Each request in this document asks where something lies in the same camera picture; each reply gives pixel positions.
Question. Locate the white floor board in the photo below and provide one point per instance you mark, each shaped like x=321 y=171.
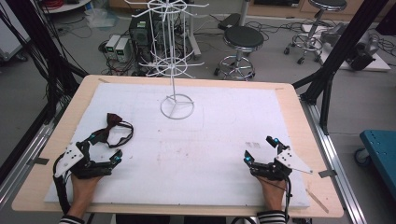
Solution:
x=373 y=63

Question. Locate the round white table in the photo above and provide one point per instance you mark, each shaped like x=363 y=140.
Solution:
x=67 y=5

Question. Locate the black frame post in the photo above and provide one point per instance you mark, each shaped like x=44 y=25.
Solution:
x=40 y=40
x=339 y=53

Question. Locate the black computer tower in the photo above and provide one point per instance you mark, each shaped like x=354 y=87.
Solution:
x=140 y=34

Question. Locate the grey tape strip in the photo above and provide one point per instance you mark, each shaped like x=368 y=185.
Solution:
x=327 y=173
x=39 y=160

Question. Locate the thin wooden stick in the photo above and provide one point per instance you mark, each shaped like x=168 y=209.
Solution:
x=317 y=200

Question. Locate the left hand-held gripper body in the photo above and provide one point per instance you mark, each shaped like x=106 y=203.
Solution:
x=67 y=158

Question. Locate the white foam mat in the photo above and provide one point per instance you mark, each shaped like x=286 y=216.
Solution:
x=193 y=155

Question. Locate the blue cart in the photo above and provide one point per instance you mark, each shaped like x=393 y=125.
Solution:
x=381 y=155

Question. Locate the black round stool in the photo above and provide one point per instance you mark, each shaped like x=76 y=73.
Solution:
x=243 y=39
x=314 y=34

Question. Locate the black flat box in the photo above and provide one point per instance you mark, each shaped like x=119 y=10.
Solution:
x=229 y=21

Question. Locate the person's left hand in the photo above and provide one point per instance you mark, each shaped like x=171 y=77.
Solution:
x=84 y=186

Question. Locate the clear plastic bag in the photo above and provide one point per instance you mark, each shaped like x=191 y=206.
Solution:
x=101 y=17

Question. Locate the dark red bow tie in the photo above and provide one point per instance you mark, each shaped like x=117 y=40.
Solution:
x=112 y=119

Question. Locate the white power supply unit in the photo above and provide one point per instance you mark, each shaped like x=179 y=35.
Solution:
x=111 y=43
x=122 y=49

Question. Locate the aluminium rail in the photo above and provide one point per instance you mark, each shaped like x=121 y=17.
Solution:
x=21 y=168
x=336 y=174

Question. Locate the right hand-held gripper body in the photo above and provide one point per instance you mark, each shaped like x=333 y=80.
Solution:
x=291 y=160

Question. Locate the person's right hand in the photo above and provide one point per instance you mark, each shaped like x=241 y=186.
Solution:
x=274 y=188

